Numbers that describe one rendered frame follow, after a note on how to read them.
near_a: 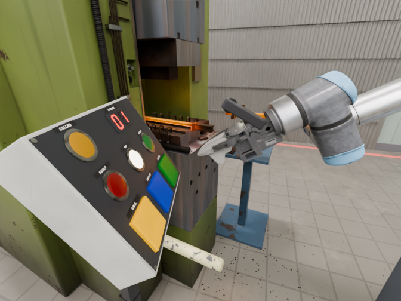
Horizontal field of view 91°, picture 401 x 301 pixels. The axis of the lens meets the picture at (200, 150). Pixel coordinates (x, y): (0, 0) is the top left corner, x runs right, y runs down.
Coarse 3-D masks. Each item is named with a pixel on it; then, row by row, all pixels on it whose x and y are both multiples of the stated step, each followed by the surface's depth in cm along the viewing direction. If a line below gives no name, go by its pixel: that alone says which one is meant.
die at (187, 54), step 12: (144, 48) 81; (156, 48) 78; (168, 48) 76; (180, 48) 77; (192, 48) 85; (144, 60) 83; (156, 60) 80; (168, 60) 78; (180, 60) 78; (192, 60) 86
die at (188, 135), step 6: (150, 120) 107; (174, 120) 110; (150, 126) 100; (168, 126) 100; (174, 126) 100; (180, 126) 99; (186, 126) 97; (156, 132) 95; (162, 132) 95; (168, 132) 95; (174, 132) 95; (180, 132) 93; (186, 132) 93; (192, 132) 99; (198, 132) 105; (156, 138) 96; (162, 138) 94; (174, 138) 91; (180, 138) 89; (186, 138) 94; (192, 138) 100; (180, 144) 90; (186, 144) 95
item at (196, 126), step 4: (152, 120) 107; (156, 120) 106; (160, 120) 105; (164, 120) 104; (168, 120) 104; (172, 120) 104; (180, 124) 100; (184, 124) 99; (188, 124) 98; (192, 124) 96; (196, 124) 96; (200, 124) 95; (204, 124) 95; (208, 124) 95; (192, 128) 96; (196, 128) 97; (200, 128) 96; (204, 128) 95; (208, 128) 94; (212, 128) 94
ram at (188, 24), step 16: (144, 0) 68; (160, 0) 66; (176, 0) 70; (192, 0) 78; (144, 16) 70; (160, 16) 68; (176, 16) 71; (192, 16) 80; (144, 32) 73; (160, 32) 70; (176, 32) 73; (192, 32) 82
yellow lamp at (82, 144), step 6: (72, 138) 30; (78, 138) 31; (84, 138) 32; (72, 144) 29; (78, 144) 30; (84, 144) 31; (90, 144) 32; (78, 150) 30; (84, 150) 31; (90, 150) 32; (84, 156) 30; (90, 156) 31
